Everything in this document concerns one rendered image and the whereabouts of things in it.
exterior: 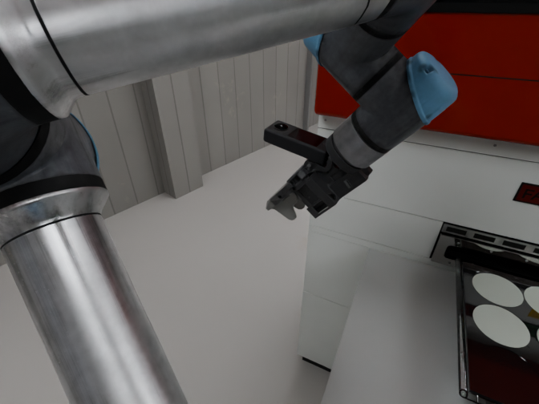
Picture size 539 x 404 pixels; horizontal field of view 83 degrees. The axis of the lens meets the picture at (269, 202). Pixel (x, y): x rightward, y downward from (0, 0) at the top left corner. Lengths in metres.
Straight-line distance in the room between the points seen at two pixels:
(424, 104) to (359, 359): 0.54
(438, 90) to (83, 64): 0.34
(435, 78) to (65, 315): 0.43
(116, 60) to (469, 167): 0.76
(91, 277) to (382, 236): 0.80
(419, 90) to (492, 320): 0.56
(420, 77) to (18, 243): 0.43
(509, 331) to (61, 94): 0.82
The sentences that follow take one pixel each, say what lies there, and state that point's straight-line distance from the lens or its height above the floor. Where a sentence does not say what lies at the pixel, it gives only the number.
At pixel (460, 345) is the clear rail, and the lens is 0.75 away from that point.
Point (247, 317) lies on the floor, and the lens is 1.80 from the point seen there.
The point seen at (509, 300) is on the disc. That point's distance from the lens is 0.89.
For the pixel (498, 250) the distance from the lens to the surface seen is 0.96.
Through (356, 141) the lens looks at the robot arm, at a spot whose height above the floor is 1.30.
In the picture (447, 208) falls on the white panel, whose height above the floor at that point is 1.02.
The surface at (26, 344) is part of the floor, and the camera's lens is 2.11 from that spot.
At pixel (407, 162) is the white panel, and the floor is 1.12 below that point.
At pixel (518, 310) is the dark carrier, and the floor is 0.90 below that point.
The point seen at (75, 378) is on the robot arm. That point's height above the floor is 1.20.
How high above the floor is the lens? 1.46
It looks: 34 degrees down
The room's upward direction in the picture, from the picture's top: straight up
